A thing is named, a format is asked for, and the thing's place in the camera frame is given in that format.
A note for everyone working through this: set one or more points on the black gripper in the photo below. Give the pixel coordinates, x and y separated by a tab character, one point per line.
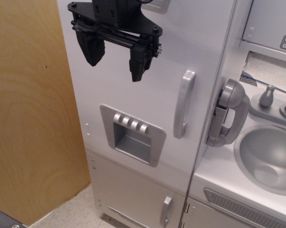
118	21

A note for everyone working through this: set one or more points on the white fridge door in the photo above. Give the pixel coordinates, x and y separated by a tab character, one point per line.
142	95

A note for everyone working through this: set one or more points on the grey top vent panel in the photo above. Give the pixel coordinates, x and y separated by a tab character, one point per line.
158	6

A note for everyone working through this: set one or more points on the grey ice dispenser panel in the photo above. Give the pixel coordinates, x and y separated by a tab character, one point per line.
133	137

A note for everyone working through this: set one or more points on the grey toy phone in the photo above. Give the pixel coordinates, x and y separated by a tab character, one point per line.
229	115

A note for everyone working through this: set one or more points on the plywood board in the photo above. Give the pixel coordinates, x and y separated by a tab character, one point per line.
42	158

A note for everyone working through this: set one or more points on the white freezer door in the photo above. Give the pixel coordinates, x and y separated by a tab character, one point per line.
129	197

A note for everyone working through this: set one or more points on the white toy microwave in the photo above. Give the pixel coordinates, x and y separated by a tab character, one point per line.
270	26

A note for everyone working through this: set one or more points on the grey toy faucet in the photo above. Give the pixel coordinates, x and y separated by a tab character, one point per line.
267	107

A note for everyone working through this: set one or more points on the grey round sink basin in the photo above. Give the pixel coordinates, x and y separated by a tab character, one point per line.
260	153

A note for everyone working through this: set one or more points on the white toy kitchen cabinet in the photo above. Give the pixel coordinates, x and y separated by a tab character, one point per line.
239	175

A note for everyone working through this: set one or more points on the black case corner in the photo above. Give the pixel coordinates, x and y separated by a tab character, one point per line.
7	221

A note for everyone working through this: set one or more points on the grey oven vent panel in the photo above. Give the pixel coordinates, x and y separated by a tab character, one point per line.
242	210

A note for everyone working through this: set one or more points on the grey fridge door handle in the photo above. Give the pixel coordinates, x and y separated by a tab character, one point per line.
186	85

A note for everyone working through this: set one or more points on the grey freezer door handle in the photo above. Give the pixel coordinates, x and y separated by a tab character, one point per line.
164	212

